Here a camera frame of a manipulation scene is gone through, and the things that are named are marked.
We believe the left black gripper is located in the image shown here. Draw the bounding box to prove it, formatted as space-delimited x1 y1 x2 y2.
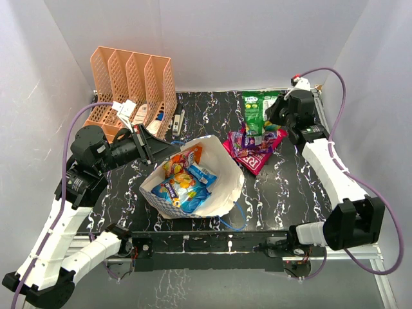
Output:
95 123 181 173

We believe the orange candy bag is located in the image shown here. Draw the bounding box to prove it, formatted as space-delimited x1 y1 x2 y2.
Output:
163 145 203 178

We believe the rainbow candy bag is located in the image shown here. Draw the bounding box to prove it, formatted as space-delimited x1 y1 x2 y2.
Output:
242 91 281 137

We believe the blue checkered paper bag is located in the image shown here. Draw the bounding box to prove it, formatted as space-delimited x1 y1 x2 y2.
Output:
139 135 245 219

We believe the pink chips bag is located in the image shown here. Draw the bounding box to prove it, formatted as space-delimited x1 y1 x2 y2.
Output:
223 129 287 176

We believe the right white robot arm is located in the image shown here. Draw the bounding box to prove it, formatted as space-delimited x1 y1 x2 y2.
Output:
264 89 385 256

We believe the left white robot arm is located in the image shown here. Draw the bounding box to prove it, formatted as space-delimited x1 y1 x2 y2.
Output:
2 124 180 308

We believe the white bottle in organizer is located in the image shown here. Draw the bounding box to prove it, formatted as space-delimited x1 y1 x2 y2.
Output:
132 102 148 125

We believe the grey stapler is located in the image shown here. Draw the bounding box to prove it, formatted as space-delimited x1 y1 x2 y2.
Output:
172 104 185 136

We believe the blue snack packet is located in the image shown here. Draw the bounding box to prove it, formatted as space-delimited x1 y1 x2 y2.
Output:
151 172 211 213

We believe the small blue white packet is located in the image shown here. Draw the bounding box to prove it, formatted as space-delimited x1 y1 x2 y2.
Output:
187 162 217 187

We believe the orange plastic file organizer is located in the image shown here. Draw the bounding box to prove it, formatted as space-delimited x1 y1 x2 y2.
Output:
90 46 177 139

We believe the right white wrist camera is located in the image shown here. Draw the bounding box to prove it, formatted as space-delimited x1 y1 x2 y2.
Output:
290 75 312 92

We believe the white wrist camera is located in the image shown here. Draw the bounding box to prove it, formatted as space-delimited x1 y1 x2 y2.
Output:
290 75 312 92
112 100 136 130

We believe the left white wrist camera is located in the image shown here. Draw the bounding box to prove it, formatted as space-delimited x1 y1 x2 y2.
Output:
112 100 136 130

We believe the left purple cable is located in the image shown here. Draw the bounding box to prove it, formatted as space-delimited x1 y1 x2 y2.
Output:
11 100 115 309

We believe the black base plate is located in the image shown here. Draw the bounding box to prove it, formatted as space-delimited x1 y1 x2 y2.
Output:
109 231 312 277

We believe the aluminium frame rail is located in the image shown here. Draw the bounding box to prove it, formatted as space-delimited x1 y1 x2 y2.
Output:
57 233 386 268

